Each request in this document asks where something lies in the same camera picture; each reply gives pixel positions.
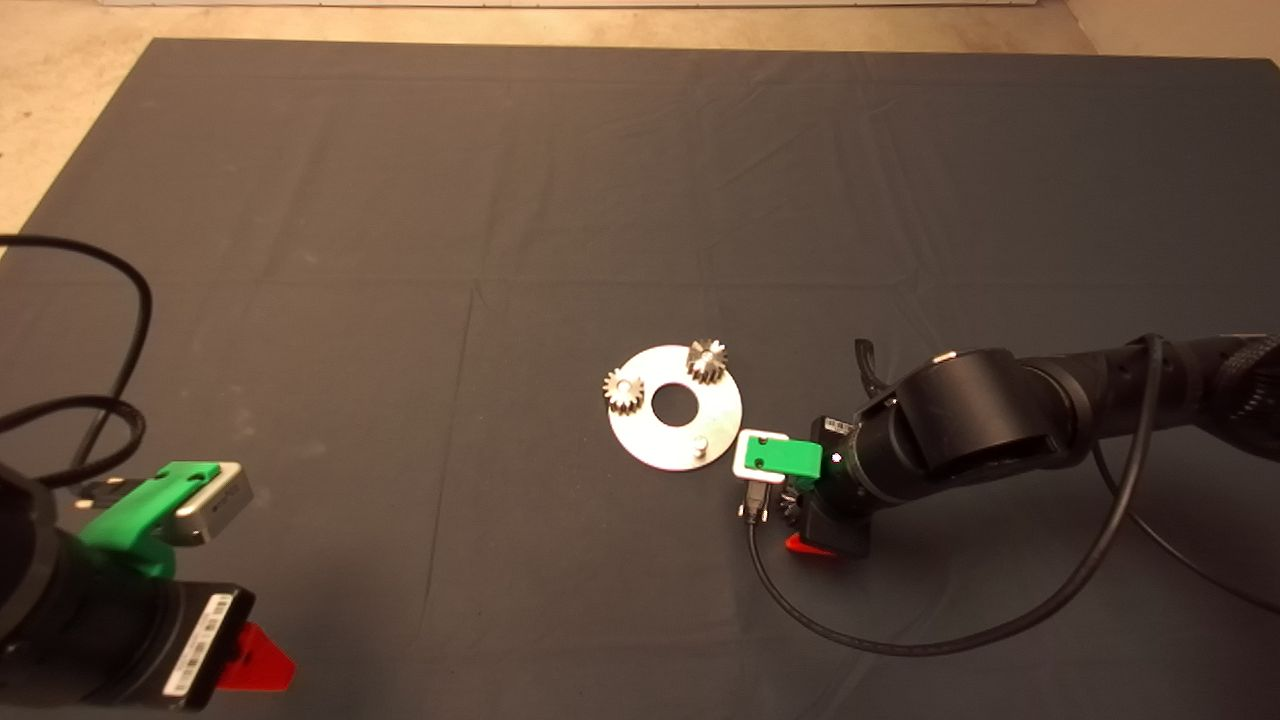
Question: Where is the dark grey table cloth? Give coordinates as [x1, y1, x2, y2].
[0, 38, 1280, 720]

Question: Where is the green left camera mount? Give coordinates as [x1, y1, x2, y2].
[76, 461, 223, 581]

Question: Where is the thin black right cable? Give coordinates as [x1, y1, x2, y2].
[740, 335, 1280, 659]

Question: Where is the silver right camera box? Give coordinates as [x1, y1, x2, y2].
[732, 428, 798, 485]

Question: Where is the braided black left cable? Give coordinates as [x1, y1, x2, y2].
[0, 397, 148, 506]

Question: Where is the green right camera mount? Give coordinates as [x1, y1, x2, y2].
[745, 437, 833, 493]

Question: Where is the silver camera box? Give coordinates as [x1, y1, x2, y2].
[175, 462, 255, 547]
[732, 428, 798, 485]

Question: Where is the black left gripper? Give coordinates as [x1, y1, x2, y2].
[20, 572, 298, 713]

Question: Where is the round metal carrier plate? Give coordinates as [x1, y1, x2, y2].
[608, 344, 745, 472]

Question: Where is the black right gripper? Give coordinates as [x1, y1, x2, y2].
[784, 415, 873, 559]

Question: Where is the thin black cable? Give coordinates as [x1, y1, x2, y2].
[740, 335, 1280, 659]
[0, 235, 154, 483]

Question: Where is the silver left camera box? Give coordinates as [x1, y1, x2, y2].
[175, 462, 255, 547]

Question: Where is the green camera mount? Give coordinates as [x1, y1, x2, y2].
[76, 461, 223, 581]
[745, 437, 833, 493]

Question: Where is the thin black left cable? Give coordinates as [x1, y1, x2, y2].
[0, 235, 154, 483]

